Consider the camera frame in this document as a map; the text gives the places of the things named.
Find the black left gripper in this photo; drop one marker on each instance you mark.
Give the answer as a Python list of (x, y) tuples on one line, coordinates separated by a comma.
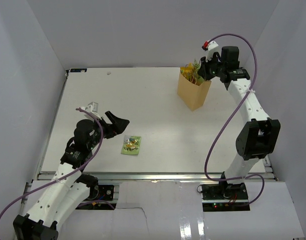
[(119, 124)]

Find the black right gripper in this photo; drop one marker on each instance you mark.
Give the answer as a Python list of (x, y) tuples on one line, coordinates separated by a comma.
[(202, 72)]

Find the light green sachet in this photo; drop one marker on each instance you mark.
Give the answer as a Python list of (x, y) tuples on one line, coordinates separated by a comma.
[(196, 66)]

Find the yellow M&M packet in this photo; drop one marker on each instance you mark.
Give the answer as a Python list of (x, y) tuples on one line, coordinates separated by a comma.
[(187, 72), (196, 80)]

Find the green candy packet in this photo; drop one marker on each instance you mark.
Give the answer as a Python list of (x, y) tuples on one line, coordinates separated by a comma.
[(131, 145)]

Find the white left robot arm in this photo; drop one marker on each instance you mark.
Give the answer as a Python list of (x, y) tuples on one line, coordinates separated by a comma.
[(69, 186)]

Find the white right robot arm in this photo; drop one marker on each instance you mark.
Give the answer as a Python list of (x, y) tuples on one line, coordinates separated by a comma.
[(258, 137)]

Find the brown paper bag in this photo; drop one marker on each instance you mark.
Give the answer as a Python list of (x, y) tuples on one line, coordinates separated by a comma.
[(192, 95)]

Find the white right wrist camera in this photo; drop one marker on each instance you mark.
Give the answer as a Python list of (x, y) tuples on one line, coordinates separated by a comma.
[(210, 47)]

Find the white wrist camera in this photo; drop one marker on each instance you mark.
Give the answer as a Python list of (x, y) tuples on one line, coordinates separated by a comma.
[(210, 47), (92, 109)]

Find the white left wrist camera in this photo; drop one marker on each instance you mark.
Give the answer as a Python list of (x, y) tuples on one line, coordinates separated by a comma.
[(92, 109)]

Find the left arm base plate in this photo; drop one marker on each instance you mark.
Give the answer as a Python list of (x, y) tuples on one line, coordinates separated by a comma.
[(100, 198)]

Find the aluminium table front rail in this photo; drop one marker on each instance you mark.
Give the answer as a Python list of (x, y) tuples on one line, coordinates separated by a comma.
[(147, 176)]

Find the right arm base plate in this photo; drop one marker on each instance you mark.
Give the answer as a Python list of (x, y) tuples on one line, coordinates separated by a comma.
[(216, 198)]

